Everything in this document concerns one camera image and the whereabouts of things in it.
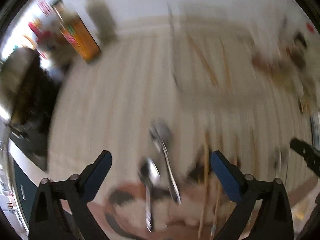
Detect plain wooden chopstick slanted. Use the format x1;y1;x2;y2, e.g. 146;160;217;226
187;34;218;86

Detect blue smartphone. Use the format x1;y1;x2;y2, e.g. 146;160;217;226
310;113;319;146

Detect teal cabinet door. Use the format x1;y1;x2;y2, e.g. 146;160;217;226
14;161;37;223

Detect black induction cooktop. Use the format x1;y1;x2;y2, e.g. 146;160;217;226
9;57;60;172

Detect steel spoon far left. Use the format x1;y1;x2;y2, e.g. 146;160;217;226
138;158;160;232

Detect crumpled plastic bag snacks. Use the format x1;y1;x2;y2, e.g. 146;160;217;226
252;16;319;113

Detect steel wok with lid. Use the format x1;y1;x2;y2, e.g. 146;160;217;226
1;47;40;124

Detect clear plastic organizer bin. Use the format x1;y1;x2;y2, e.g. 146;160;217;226
168;2;265;108

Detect cat pattern striped table mat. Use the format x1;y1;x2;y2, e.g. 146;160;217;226
48;27;318;239

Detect dark vinegar bottle orange label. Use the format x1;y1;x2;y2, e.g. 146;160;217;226
51;0;101;62

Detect steel spoon patterned handle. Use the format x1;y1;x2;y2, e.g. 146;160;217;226
149;120;181;205

